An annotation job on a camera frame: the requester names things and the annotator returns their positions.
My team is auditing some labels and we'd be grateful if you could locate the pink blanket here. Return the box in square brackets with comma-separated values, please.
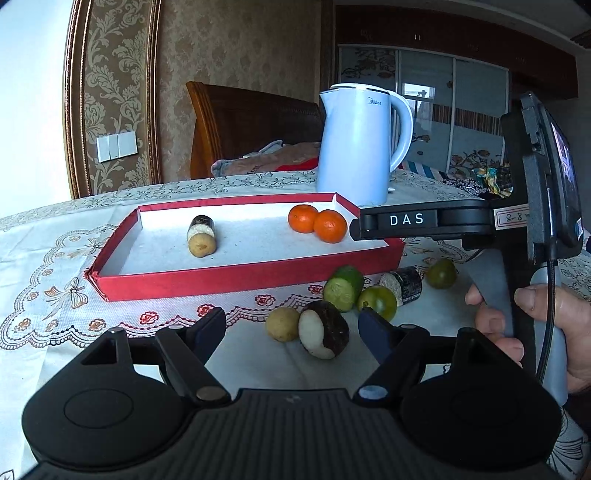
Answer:
[211, 141, 321, 177]

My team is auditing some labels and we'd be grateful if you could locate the striped colourful quilt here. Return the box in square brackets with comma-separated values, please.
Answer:
[402, 159, 462, 183]

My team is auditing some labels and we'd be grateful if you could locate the white floral lace tablecloth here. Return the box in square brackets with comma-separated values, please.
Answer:
[0, 168, 591, 476]

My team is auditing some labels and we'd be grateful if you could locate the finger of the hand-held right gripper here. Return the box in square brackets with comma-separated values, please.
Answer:
[349, 209, 384, 241]

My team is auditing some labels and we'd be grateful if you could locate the black cable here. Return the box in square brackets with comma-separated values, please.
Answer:
[534, 258, 557, 385]

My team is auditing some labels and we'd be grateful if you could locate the wooden bed headboard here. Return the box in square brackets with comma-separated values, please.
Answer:
[185, 80, 324, 178]

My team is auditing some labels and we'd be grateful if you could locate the orange tangerine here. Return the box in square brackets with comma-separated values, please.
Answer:
[313, 209, 348, 244]
[287, 204, 320, 234]

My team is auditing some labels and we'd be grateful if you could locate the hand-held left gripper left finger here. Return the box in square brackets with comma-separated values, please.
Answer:
[81, 307, 230, 404]

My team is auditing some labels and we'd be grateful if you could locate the white electric kettle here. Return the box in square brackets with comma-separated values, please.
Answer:
[316, 83, 414, 207]

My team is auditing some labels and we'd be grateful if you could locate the wardrobe with floral glass doors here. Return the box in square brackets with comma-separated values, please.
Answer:
[335, 6, 578, 174]

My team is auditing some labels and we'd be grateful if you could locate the person's right hand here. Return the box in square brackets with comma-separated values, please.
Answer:
[464, 282, 591, 395]

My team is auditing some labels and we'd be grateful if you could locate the dark water chestnut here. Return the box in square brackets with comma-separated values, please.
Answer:
[298, 300, 350, 360]

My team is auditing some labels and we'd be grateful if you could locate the red shallow cardboard box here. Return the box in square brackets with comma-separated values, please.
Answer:
[84, 191, 406, 303]

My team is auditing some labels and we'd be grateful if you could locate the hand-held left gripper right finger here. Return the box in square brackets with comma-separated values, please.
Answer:
[353, 308, 504, 407]

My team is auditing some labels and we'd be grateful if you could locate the gold ornate wall frame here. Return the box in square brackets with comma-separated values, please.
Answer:
[62, 0, 164, 199]

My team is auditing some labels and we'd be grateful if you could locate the white wall switch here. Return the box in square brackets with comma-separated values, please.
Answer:
[96, 130, 139, 163]

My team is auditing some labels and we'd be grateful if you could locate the colourful cloth pile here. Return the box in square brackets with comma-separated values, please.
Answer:
[445, 150, 513, 199]

